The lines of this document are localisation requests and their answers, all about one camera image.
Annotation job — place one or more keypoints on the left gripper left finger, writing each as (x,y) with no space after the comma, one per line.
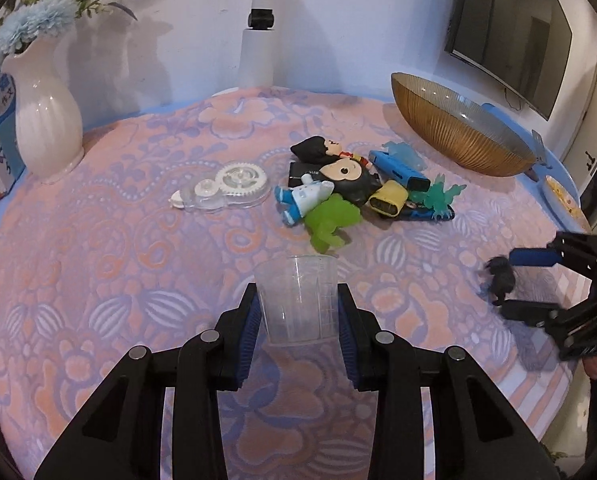
(117,434)

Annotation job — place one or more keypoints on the white floor lamp pole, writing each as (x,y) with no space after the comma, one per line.
(258,46)

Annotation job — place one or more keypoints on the light blue dinosaur toy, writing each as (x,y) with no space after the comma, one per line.
(405,154)

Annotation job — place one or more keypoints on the yellow sharpener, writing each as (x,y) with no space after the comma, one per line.
(389,200)

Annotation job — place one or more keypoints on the amber ribbed glass bowl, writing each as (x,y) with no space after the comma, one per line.
(461,130)

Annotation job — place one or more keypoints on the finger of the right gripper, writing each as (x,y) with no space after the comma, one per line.
(531,313)
(545,257)

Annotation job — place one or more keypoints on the dark blue lighter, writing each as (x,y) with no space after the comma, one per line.
(420,213)

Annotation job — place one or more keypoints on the person right hand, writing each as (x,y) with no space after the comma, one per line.
(590,367)

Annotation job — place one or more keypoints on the white blue robot figurine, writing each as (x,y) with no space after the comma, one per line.
(297,202)

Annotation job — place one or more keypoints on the red boy figurine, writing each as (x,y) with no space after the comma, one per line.
(318,150)

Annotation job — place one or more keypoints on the light green dinosaur toy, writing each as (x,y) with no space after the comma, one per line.
(327,219)

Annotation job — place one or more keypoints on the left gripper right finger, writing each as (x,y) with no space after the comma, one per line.
(477,432)

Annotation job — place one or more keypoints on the blue rectangular lighter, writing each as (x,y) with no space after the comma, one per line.
(394,169)

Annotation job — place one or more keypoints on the black big-head figurine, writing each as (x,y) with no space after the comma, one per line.
(353,182)

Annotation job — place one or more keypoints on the white ceramic vase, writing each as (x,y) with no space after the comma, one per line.
(48,122)

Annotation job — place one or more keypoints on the clear correction tape dispenser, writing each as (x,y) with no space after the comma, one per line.
(237,184)

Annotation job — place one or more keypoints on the black wall television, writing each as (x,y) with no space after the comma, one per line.
(523,44)

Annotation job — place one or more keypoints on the plate with orange slices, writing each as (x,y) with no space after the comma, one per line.
(564,207)

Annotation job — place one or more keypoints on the pink floral table cloth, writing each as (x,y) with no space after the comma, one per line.
(99,262)

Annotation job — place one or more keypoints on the black animal toy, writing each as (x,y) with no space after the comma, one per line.
(502,278)

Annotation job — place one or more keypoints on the clear plastic cup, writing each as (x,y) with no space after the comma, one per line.
(299,299)

